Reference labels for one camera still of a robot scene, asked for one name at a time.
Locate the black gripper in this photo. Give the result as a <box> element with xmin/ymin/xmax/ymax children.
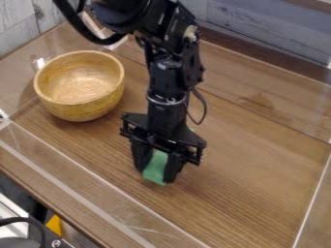
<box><xmin>120</xmin><ymin>95</ymin><xmax>206</xmax><ymax>183</ymax></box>

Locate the green rectangular block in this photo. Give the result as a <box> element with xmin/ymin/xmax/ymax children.
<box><xmin>141</xmin><ymin>127</ymin><xmax>196</xmax><ymax>187</ymax></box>

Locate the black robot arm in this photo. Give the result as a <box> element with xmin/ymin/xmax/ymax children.
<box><xmin>53</xmin><ymin>0</ymin><xmax>206</xmax><ymax>184</ymax></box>

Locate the brown wooden bowl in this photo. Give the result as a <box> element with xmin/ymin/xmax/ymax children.
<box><xmin>33</xmin><ymin>50</ymin><xmax>124</xmax><ymax>122</ymax></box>

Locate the yellow object under table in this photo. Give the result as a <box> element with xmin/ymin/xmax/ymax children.
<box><xmin>45</xmin><ymin>215</ymin><xmax>62</xmax><ymax>236</ymax></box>

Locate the black device with logo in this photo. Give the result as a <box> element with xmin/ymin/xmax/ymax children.
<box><xmin>26</xmin><ymin>226</ymin><xmax>74</xmax><ymax>248</ymax></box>

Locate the clear acrylic barrier wall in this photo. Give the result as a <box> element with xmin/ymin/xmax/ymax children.
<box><xmin>0</xmin><ymin>24</ymin><xmax>331</xmax><ymax>248</ymax></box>

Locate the clear acrylic corner bracket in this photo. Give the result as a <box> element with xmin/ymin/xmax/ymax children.
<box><xmin>81</xmin><ymin>12</ymin><xmax>128</xmax><ymax>50</ymax></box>

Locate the black cable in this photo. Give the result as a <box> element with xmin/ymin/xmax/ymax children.
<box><xmin>0</xmin><ymin>216</ymin><xmax>48</xmax><ymax>248</ymax></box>

